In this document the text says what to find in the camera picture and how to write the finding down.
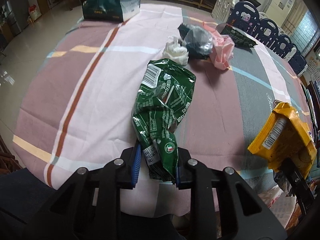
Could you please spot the white plastic trash bag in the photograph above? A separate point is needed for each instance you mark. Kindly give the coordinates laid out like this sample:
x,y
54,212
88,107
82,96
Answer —
x,y
281,205

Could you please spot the green chip bag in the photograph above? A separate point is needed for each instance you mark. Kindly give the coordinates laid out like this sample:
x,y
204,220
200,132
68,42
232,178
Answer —
x,y
162,100

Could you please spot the pink crumpled plastic bag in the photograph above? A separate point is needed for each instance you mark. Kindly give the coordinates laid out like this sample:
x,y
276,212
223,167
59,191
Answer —
x,y
222,50

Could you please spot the dark green snack packet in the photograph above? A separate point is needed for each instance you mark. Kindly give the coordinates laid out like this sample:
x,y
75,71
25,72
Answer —
x,y
239,38

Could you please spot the plaid pink grey tablecloth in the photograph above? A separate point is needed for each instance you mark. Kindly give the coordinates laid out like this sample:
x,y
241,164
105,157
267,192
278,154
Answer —
x,y
107,86

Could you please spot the grey crumpled plastic bag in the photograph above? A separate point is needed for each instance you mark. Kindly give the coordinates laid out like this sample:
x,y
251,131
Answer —
x,y
197,41

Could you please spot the yellow snack wrapper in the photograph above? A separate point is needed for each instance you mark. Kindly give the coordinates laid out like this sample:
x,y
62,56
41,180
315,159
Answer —
x,y
284,135

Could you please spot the navy plastic chair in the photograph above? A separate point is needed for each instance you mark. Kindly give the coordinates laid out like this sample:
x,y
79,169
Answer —
x,y
266,32
245,17
283,46

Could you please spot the dark green gift bag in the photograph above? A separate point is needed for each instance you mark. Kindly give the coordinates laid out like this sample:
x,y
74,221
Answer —
x,y
110,10

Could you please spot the white crumpled plastic bag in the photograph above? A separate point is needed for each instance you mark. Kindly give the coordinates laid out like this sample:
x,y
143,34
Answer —
x,y
176,52

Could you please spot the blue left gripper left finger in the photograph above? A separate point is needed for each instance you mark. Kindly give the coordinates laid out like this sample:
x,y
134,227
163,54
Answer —
x,y
136,158

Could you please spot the white plastic chair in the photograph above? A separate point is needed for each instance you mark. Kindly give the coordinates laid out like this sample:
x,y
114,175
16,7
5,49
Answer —
x,y
222,9

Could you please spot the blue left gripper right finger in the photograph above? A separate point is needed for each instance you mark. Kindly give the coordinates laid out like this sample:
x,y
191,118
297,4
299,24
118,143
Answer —
x,y
177,176

